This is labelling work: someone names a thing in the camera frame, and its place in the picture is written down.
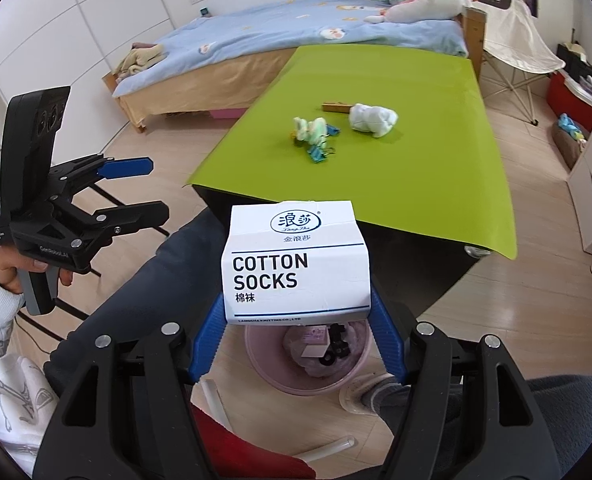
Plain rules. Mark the pink trash bin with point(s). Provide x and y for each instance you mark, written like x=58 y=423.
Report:
x=266 y=362

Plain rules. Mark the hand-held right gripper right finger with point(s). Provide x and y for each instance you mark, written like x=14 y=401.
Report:
x=388 y=347

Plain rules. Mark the red stool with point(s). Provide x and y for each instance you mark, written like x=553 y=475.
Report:
x=246 y=450

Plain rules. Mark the person's left hand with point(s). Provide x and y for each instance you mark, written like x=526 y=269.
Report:
x=3 y=270

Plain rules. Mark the pink box under bed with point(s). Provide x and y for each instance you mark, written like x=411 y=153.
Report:
x=228 y=112

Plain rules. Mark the beige bed sheet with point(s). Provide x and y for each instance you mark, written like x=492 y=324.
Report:
x=201 y=85

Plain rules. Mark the red storage box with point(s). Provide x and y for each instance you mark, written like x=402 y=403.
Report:
x=568 y=97

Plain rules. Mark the white cardboard sock box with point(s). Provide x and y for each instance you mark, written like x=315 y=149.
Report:
x=296 y=265

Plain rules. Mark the bed with blue blanket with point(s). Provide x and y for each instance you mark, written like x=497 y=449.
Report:
x=473 y=30

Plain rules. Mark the white pink plush toy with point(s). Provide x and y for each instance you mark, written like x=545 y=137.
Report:
x=420 y=7

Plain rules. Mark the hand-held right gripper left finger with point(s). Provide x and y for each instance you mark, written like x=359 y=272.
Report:
x=207 y=347

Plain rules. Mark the person's right leg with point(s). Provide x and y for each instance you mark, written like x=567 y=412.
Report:
x=565 y=410

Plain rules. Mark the folded beige towel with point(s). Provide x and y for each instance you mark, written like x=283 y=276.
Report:
x=138 y=59

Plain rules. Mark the black binder clip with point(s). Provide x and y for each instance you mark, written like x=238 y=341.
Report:
x=337 y=345

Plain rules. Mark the white patterned clothing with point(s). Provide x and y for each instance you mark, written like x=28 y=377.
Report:
x=11 y=410

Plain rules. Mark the white folding camp chair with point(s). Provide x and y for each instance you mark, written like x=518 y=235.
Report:
x=515 y=35

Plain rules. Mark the small wooden block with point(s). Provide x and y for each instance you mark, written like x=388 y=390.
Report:
x=337 y=107

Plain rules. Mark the green white sock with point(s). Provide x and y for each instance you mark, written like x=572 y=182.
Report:
x=311 y=130

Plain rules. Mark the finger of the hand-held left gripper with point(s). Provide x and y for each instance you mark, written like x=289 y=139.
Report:
x=126 y=215
x=126 y=167

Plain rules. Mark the green table mat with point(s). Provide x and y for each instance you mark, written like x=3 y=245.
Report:
x=351 y=185

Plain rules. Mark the blue binder clip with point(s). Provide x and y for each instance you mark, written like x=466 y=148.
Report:
x=320 y=152
x=332 y=129

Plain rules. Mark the light blue printed blanket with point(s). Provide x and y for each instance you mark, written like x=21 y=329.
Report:
x=276 y=30

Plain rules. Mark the small pastel box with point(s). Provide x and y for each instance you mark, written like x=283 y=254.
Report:
x=315 y=346

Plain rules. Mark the brown pet bed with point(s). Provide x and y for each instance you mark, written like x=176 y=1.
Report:
x=565 y=145

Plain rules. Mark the light blue soft toy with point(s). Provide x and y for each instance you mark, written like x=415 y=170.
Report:
x=568 y=125

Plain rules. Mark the purple box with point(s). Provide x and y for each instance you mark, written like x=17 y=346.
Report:
x=531 y=4

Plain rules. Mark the white wardrobe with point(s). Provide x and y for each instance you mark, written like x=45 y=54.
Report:
x=51 y=25

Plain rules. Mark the translucent slipper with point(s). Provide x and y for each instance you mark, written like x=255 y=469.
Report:
x=350 y=395

